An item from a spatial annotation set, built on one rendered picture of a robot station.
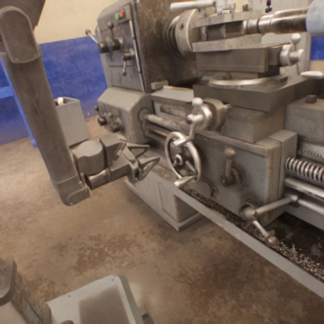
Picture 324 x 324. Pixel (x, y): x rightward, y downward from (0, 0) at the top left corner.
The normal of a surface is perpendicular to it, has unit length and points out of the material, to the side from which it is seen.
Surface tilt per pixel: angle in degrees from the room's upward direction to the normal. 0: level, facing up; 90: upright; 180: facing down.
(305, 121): 90
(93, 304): 0
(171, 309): 0
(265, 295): 0
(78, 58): 90
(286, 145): 90
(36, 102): 109
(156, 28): 90
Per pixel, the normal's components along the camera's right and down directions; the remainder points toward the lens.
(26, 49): 0.59, 0.56
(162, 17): 0.54, 0.31
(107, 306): -0.14, -0.88
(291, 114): -0.83, 0.36
